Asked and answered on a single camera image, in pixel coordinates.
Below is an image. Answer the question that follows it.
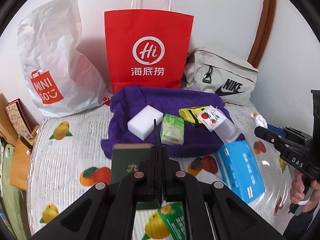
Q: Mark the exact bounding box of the green plastic wrapper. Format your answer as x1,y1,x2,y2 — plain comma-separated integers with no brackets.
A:
157,202,185,240

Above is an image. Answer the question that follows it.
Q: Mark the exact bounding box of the patterned book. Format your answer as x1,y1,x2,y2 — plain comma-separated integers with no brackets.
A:
5,99,34,142

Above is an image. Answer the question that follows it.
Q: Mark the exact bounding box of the fruit-print snack packet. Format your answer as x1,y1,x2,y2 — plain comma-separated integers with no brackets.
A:
197,105,226,132

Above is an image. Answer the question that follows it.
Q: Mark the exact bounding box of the red Haidilao paper bag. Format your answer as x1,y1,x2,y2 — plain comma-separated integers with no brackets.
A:
104,0,194,93

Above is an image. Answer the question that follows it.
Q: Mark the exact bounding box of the yellow mesh pouch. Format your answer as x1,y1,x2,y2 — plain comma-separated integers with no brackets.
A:
178,106,207,128

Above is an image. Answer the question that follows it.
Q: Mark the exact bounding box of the brown wooden door frame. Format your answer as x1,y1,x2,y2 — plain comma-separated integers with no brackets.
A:
247,0,277,69

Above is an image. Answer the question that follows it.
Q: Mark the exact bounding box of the green tissue packet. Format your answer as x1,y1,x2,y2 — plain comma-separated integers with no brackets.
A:
160,114,184,145

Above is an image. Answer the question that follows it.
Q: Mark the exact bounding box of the white Miniso plastic bag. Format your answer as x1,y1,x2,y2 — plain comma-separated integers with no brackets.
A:
17,0,111,118

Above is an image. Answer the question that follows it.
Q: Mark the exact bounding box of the white sponge block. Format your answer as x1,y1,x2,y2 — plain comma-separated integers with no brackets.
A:
127,105,164,141

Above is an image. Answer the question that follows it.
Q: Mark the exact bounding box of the translucent organza pouch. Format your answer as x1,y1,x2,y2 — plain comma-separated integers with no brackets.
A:
214,118,241,144

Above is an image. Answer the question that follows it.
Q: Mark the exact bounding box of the purple fleece cloth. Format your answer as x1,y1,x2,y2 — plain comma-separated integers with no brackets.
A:
100,84,246,159

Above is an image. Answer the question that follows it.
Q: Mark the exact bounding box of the fruit-print table cover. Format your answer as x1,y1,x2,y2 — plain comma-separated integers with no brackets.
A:
27,103,292,233

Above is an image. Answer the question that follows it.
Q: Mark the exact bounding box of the right hand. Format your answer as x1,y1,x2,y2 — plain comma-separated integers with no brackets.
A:
290,170,320,212

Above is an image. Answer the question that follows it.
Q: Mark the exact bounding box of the blue tissue pack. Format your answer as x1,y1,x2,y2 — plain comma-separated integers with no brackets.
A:
215,140,265,204

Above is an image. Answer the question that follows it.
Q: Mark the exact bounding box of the dark green tea box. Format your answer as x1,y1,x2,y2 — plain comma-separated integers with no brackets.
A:
109,144,163,211

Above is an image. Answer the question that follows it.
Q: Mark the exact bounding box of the green fabric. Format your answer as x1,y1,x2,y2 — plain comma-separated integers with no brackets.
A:
1,138,30,239

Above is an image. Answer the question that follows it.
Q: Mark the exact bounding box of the beige Nike waist bag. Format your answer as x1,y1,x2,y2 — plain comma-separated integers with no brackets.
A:
184,48,258,106

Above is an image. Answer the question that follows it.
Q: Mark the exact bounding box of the wooden furniture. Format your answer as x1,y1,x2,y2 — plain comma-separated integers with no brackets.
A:
1,94,31,191

